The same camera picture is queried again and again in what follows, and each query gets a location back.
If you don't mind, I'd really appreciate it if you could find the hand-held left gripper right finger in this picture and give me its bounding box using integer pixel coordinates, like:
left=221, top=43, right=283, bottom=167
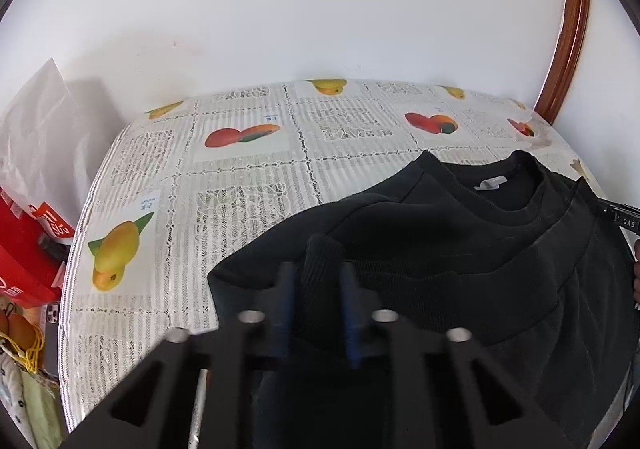
left=340, top=263, right=581, bottom=449

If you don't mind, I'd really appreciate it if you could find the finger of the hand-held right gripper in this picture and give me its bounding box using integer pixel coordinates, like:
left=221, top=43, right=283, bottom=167
left=592, top=198, right=621, bottom=222

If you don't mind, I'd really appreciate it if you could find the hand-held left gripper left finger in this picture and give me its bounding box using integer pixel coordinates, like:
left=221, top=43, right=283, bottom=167
left=60, top=263, right=301, bottom=449

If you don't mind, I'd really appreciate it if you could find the black sweatshirt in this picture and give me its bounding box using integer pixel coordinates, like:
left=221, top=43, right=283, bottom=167
left=207, top=149, right=636, bottom=449

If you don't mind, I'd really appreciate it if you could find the person's right hand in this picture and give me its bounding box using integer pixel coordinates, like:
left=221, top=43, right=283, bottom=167
left=631, top=238, right=640, bottom=305

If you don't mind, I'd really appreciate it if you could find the fruit print tablecloth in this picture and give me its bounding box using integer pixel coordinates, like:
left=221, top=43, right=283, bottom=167
left=59, top=78, right=608, bottom=432

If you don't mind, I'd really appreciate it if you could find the smartphone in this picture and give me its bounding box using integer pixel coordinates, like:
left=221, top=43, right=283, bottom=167
left=44, top=303, right=62, bottom=372

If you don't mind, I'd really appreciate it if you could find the red paper bag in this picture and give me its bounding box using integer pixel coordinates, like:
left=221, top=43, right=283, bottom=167
left=0, top=186, right=68, bottom=307

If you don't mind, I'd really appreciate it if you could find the green blanket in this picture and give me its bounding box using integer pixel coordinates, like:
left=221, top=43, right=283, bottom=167
left=15, top=369, right=67, bottom=449

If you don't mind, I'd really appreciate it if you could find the white spotted quilt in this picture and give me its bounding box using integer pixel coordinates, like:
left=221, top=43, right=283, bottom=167
left=0, top=354, right=28, bottom=425

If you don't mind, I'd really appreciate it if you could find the white plastic bag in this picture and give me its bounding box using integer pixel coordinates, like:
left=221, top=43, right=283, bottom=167
left=0, top=58, right=83, bottom=242

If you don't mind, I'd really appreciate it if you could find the wooden door frame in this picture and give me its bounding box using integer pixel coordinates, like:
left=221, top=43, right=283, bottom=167
left=532, top=0, right=592, bottom=125

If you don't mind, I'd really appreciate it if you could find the yellow cord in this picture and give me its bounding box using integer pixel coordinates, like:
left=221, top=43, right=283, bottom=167
left=0, top=334, right=46, bottom=372

